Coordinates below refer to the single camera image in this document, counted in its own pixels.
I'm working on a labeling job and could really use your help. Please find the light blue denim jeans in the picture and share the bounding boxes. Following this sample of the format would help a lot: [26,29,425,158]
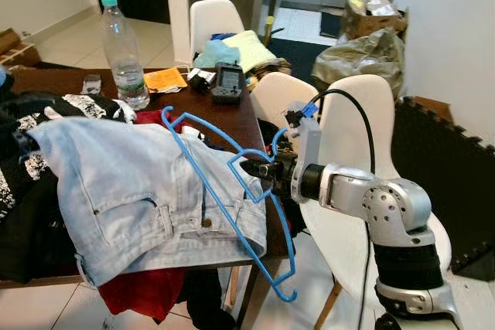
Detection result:
[27,117,268,288]

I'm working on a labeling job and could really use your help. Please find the blue plastic hanger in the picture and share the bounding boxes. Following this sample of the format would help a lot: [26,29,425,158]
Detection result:
[160,106,299,302]

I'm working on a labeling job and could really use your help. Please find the black garment white print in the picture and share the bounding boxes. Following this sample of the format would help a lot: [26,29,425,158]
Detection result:
[0,90,136,223]

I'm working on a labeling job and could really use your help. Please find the white plastic chair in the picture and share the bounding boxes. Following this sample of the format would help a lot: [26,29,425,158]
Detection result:
[251,71,319,130]
[298,75,453,300]
[189,0,247,56]

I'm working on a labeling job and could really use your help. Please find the black handheld device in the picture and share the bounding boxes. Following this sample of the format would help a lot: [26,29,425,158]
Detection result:
[210,62,247,105]

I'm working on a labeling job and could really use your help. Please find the small black white adapter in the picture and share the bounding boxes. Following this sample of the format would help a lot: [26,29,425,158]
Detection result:
[188,67,217,90]

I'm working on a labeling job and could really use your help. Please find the teal cloth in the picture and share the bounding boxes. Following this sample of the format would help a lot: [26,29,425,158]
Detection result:
[193,39,241,68]

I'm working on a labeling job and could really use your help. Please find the pale yellow cushion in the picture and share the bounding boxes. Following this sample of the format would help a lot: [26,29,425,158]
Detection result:
[220,30,278,72]

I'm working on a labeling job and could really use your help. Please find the orange paper packet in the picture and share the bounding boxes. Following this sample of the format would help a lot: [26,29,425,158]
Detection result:
[143,67,189,91]

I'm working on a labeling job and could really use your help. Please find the plain black garment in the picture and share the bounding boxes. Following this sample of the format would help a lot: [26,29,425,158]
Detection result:
[182,268,237,330]
[0,191,82,283]

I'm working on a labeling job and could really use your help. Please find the olive plastic bag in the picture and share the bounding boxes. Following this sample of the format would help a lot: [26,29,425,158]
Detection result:
[312,29,407,99]

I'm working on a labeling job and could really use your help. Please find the black foam mat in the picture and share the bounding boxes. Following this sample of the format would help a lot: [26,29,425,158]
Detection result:
[391,97,495,273]

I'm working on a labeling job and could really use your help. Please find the red garment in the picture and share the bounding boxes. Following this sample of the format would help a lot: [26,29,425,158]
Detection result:
[97,108,190,323]

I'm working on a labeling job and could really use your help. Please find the clear bottle teal cap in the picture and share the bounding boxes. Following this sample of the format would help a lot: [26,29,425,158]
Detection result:
[99,0,152,111]

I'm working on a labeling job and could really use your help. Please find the brown cardboard box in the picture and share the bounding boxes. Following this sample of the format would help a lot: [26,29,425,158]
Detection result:
[343,0,408,39]

